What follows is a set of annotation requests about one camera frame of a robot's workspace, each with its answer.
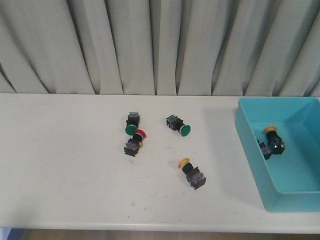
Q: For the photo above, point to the red button front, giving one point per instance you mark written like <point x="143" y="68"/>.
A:
<point x="265" y="150"/>

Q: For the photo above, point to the yellow button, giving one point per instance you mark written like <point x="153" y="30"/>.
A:
<point x="274" y="141"/>
<point x="194" y="176"/>

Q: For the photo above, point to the teal plastic box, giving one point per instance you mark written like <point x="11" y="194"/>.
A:
<point x="287" y="182"/>

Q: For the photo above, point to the green button rear right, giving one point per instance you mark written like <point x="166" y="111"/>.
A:
<point x="177" y="124"/>

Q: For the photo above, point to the green button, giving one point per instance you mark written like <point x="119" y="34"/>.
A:
<point x="177" y="124"/>
<point x="132" y="123"/>

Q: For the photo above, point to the green button rear left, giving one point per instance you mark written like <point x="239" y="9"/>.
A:
<point x="132" y="123"/>

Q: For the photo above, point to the red button lying sideways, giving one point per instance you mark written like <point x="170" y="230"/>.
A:
<point x="133" y="145"/>

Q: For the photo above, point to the yellow button lying front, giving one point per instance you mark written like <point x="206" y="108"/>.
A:
<point x="194" y="176"/>

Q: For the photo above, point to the grey pleated curtain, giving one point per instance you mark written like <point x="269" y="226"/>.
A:
<point x="161" y="47"/>

